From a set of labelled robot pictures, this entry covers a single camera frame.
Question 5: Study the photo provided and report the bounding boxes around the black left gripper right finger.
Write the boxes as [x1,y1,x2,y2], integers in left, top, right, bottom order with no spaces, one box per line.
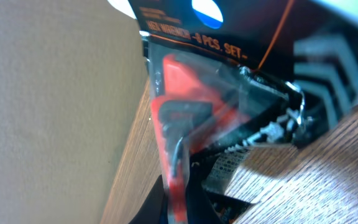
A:
[186,179,252,224]

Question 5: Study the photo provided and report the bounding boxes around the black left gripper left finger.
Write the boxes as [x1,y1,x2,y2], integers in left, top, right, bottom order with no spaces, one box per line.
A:
[129,175,168,224]

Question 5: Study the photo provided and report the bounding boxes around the hex wrench set package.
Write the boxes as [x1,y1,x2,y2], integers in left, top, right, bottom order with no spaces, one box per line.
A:
[130,0,358,223]

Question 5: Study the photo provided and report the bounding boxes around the white barcode scanner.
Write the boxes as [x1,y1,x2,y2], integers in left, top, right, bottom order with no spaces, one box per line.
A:
[108,0,224,29]

